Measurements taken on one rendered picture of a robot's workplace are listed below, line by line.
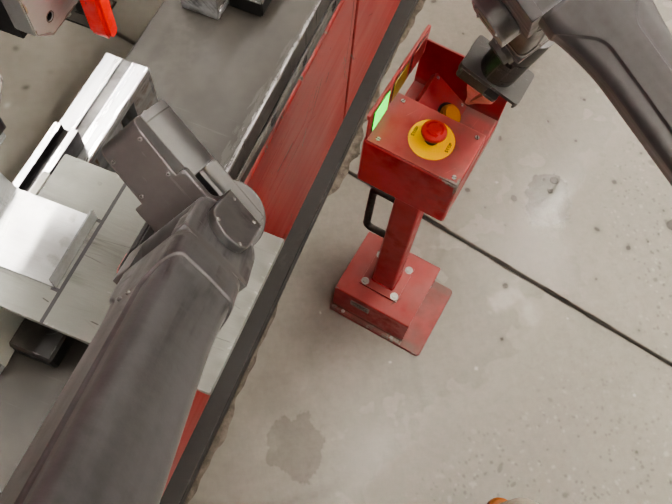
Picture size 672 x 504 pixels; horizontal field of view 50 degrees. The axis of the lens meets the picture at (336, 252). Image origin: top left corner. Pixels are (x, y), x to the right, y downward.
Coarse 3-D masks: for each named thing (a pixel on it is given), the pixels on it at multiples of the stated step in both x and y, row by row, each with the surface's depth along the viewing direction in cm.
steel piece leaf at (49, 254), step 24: (24, 192) 77; (0, 216) 75; (24, 216) 76; (48, 216) 76; (72, 216) 76; (0, 240) 74; (24, 240) 74; (48, 240) 75; (72, 240) 73; (0, 264) 73; (24, 264) 73; (48, 264) 74
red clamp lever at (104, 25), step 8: (80, 0) 63; (88, 0) 63; (96, 0) 63; (104, 0) 63; (88, 8) 64; (96, 8) 63; (104, 8) 64; (88, 16) 65; (96, 16) 64; (104, 16) 64; (112, 16) 65; (96, 24) 65; (104, 24) 65; (112, 24) 66; (96, 32) 67; (104, 32) 66; (112, 32) 67
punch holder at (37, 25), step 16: (0, 0) 60; (16, 0) 58; (32, 0) 60; (48, 0) 62; (64, 0) 64; (0, 16) 62; (16, 16) 60; (32, 16) 60; (48, 16) 63; (64, 16) 65; (16, 32) 63; (32, 32) 62; (48, 32) 63
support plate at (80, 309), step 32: (64, 160) 79; (64, 192) 77; (96, 192) 77; (128, 192) 78; (96, 224) 76; (128, 224) 76; (96, 256) 74; (256, 256) 75; (0, 288) 72; (32, 288) 73; (64, 288) 73; (96, 288) 73; (256, 288) 74; (32, 320) 72; (64, 320) 71; (96, 320) 72; (224, 352) 71
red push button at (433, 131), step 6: (432, 120) 107; (438, 120) 107; (426, 126) 106; (432, 126) 106; (438, 126) 106; (444, 126) 107; (426, 132) 106; (432, 132) 106; (438, 132) 106; (444, 132) 106; (426, 138) 106; (432, 138) 106; (438, 138) 106; (444, 138) 106; (432, 144) 108
